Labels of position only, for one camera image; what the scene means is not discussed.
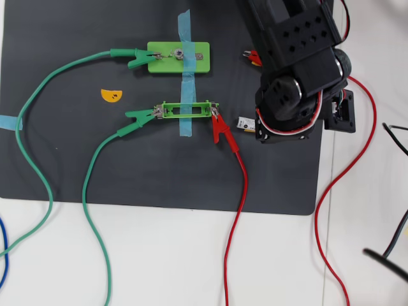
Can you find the orange sticker lightning mark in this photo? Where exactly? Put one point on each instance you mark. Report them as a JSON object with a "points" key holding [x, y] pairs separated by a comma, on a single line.
{"points": [[111, 95]]}

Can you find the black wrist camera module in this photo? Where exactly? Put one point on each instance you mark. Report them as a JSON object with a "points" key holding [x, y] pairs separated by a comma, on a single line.
{"points": [[345, 118]]}

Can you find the dark grey work mat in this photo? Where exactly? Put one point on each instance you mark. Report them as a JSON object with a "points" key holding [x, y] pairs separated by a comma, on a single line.
{"points": [[159, 175]]}

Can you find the green battery holder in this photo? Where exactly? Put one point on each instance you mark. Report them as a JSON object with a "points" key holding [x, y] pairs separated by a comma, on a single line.
{"points": [[165, 111]]}

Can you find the small glass light bulb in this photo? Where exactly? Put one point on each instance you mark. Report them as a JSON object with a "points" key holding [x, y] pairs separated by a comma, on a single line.
{"points": [[178, 53]]}

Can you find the green bulb holder board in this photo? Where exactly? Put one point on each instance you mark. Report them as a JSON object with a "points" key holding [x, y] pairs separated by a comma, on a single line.
{"points": [[162, 67]]}

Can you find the white AA battery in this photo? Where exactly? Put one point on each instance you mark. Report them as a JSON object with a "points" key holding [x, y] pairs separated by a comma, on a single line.
{"points": [[245, 123]]}

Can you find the short blue tape piece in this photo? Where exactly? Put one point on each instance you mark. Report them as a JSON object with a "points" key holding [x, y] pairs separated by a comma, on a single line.
{"points": [[8, 122]]}

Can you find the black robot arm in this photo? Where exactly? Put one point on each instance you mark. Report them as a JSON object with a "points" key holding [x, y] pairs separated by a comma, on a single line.
{"points": [[296, 35]]}

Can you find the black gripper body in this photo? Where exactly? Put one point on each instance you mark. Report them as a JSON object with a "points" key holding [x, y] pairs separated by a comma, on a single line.
{"points": [[280, 135]]}

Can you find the green alligator clip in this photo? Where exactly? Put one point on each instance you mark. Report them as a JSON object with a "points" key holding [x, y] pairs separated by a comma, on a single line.
{"points": [[137, 59], [140, 116]]}

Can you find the long blue masking tape strip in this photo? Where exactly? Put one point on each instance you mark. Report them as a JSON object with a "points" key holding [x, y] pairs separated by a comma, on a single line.
{"points": [[184, 25]]}

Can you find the red alligator clip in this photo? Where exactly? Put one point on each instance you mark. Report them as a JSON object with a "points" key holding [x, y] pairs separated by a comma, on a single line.
{"points": [[220, 127], [254, 56]]}

